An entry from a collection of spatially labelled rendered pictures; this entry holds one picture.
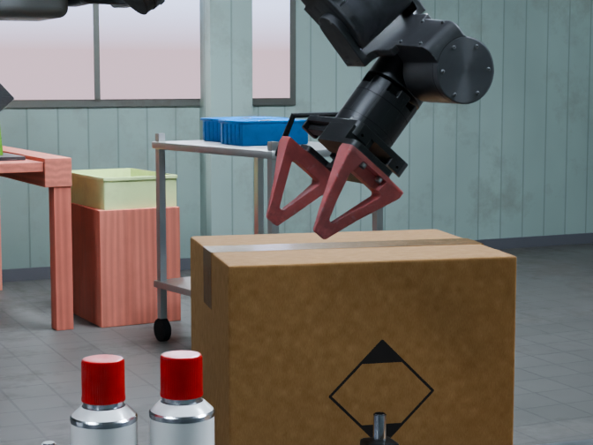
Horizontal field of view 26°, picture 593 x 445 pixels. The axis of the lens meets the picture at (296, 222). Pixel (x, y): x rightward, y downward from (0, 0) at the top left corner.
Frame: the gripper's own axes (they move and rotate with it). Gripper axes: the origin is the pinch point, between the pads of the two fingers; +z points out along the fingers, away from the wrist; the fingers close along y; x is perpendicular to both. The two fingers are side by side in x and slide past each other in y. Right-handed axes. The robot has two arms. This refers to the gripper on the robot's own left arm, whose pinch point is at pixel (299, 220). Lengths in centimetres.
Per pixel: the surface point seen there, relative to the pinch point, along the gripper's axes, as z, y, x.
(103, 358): 19.9, 8.0, -10.4
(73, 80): -114, -708, 143
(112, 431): 23.9, 10.6, -7.4
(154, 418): 21.2, 10.0, -4.8
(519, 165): -283, -703, 452
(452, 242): -12.5, -16.5, 24.3
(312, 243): -3.5, -22.5, 13.4
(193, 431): 20.3, 11.8, -2.4
